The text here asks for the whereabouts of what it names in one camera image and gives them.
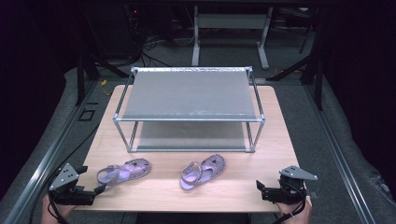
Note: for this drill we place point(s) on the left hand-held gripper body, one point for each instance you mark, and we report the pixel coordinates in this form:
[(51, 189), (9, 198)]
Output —
[(63, 179)]

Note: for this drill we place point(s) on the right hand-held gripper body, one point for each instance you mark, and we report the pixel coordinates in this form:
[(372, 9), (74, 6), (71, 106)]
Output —
[(289, 193)]

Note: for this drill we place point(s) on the purple child's sandal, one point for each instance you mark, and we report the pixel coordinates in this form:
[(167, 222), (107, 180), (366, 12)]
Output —
[(208, 169), (130, 169)]

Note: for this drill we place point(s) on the grey two-tier shoe rack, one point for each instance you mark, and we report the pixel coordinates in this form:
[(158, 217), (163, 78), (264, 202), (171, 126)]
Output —
[(190, 93)]

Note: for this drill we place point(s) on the person's right hand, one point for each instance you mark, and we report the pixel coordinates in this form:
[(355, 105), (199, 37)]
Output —
[(297, 214)]

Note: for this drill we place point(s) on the person's left hand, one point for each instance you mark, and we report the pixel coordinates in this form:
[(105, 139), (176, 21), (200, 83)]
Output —
[(49, 213)]

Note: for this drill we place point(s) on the yellow plug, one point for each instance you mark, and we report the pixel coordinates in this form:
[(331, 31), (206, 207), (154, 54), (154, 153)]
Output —
[(104, 83)]

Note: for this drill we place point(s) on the black tripod stand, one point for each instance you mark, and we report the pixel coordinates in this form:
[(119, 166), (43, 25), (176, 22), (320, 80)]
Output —
[(81, 74)]

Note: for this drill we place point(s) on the black metal stand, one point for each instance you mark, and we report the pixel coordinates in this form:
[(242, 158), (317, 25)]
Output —
[(317, 81)]

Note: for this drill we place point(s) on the grey metal stand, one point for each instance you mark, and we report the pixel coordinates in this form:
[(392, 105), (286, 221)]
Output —
[(230, 21)]

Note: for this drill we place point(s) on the grey floor rail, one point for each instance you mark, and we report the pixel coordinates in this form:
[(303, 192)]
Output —
[(342, 161), (43, 165)]

